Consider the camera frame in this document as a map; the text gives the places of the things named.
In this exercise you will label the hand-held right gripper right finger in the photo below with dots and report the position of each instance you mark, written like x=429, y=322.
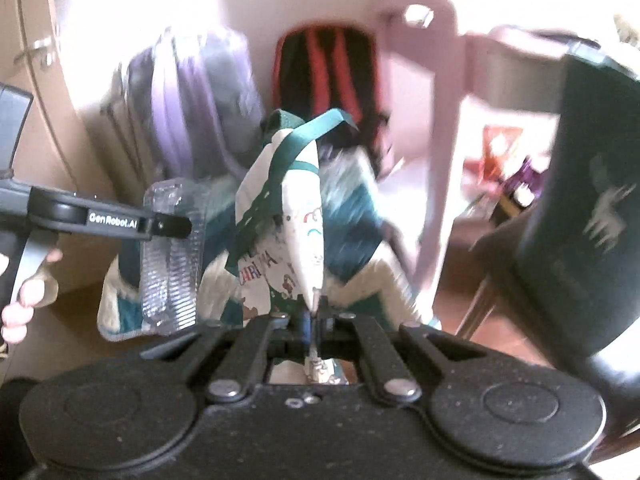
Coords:
x=327, y=335

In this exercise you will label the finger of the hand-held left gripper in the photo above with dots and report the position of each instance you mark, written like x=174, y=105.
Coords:
x=115, y=220

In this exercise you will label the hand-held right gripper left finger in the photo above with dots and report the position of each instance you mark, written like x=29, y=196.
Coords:
x=300, y=335

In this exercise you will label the clear plastic packaging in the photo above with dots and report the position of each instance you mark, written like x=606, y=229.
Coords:
x=170, y=280

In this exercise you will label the printed white gift bag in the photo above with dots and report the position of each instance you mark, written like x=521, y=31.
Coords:
x=295, y=240

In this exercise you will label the dark blue deer-print bin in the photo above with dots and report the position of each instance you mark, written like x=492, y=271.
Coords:
x=575, y=210

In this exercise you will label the person's left hand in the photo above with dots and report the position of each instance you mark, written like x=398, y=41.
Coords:
x=20, y=310

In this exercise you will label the teal white zigzag quilt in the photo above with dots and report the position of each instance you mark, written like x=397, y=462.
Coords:
x=360, y=240

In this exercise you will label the purple grey backpack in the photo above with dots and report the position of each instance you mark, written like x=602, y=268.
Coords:
x=200, y=95

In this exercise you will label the wooden chair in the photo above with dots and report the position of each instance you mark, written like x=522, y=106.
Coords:
x=492, y=255

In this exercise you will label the purple plastic bag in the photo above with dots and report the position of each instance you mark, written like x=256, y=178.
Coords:
x=525, y=185

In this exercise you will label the pink desk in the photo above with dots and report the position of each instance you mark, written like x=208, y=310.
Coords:
x=440, y=110

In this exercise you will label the red orange packet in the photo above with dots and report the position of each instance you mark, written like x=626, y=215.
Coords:
x=500, y=147

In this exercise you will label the black red backpack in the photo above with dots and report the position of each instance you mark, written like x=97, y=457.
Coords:
x=325, y=70

